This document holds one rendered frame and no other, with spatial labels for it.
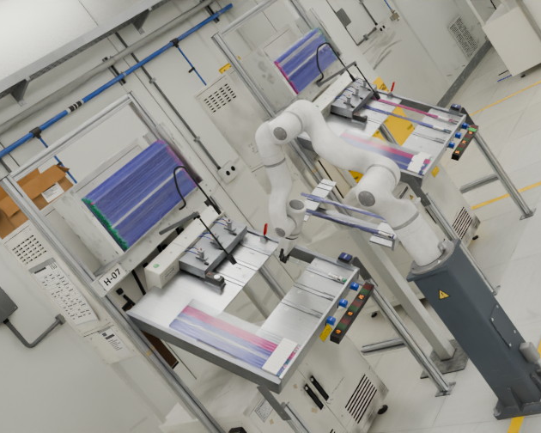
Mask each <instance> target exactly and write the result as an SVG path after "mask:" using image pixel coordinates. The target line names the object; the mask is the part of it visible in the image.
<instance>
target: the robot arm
mask: <svg viewBox="0 0 541 433"><path fill-rule="evenodd" d="M302 131H305V132H306V133H307V134H308V136H309V137H310V139H311V141H312V145H313V149H314V150H315V152H316V153H317V154H318V155H319V156H321V157H322V158H324V159H325V160H326V161H328V162H329V163H330V164H332V165H333V166H335V167H337V168H341V169H343V170H351V171H356V172H358V173H361V174H363V176H362V178H361V179H360V181H359V182H358V184H357V186H356V199H357V201H358V203H359V204H360V206H361V207H362V208H363V209H365V210H367V211H369V212H372V213H374V214H376V215H378V216H380V217H383V218H384V219H385V220H386V221H387V223H388V224H389V226H390V227H391V228H392V230H393V232H394V233H395V234H396V236H397V237H398V238H399V239H400V241H401V242H402V243H403V245H404V247H405V248H406V249H407V251H408V252H409V254H410V255H411V257H412V258H413V259H414V260H413V261H412V263H411V265H410V271H411V272H412V273H413V274H416V275H419V274H423V273H426V272H428V271H432V270H434V268H436V267H438V266H439V265H441V264H442V263H444V262H445V261H446V260H447V259H448V258H449V257H450V256H451V254H452V253H453V250H454V244H453V243H452V242H451V241H440V240H439V239H438V237H437V236H436V235H435V233H434V231H433V230H432V229H431V228H430V227H429V225H428V223H427V222H426V220H425V219H424V218H423V216H422V214H421V213H420V211H419V210H418V209H417V207H416V206H415V205H414V204H413V203H412V202H411V201H410V200H409V199H405V198H403V199H396V198H394V197H393V195H392V191H393V189H394V188H395V187H396V185H397V184H398V182H399V179H400V170H399V167H398V165H397V164H396V163H395V162H394V161H392V160H391V159H389V158H387V157H385V156H381V155H378V154H375V153H372V152H369V151H366V150H363V149H358V148H356V147H354V146H352V145H351V144H349V143H347V142H346V141H344V140H343V139H342V138H341V137H340V136H338V135H337V134H336V133H334V132H333V131H332V130H331V129H330V128H329V126H328V125H327V124H326V122H325V120H324V118H323V116H322V114H321V112H320V110H319V109H318V108H317V107H316V106H315V105H314V104H313V103H312V102H310V101H305V100H299V101H296V102H294V103H293V104H291V105H290V106H289V107H288V108H287V109H286V110H284V111H283V112H282V113H281V114H280V115H279V116H278V117H277V118H275V119H273V120H272V121H271V120H268V121H266V122H264V123H263V124H262V125H261V126H260V127H259V128H258V129H257V131H256V134H255V141H256V144H257V147H258V152H259V154H260V156H261V159H262V162H263V164H264V168H265V171H266V173H267V175H268V178H269V180H270V184H271V193H270V199H269V206H268V209H269V216H270V221H271V224H272V226H273V229H274V230H275V232H276V233H277V235H278V236H280V237H281V238H280V241H279V243H278V246H277V253H279V252H280V251H281V252H280V255H279V257H278V258H280V261H282V262H283V263H284V264H286V263H287V259H288V257H289V256H290V253H291V250H292V249H293V248H294V246H295V244H296V242H297V238H298V237H299V236H300V234H301V229H302V225H303V221H304V217H305V214H306V210H307V205H306V204H305V202H303V201H302V200H300V199H298V198H292V199H290V200H289V201H288V198H289V194H290V192H291V190H292V188H293V180H292V177H291V174H290V172H289V167H288V164H287V162H286V159H285V156H284V153H283V149H282V146H281V145H284V144H286V143H289V142H290V141H292V140H293V139H294V138H296V137H297V136H298V135H299V134H300V133H301V132H302ZM287 201H288V202H287Z"/></svg>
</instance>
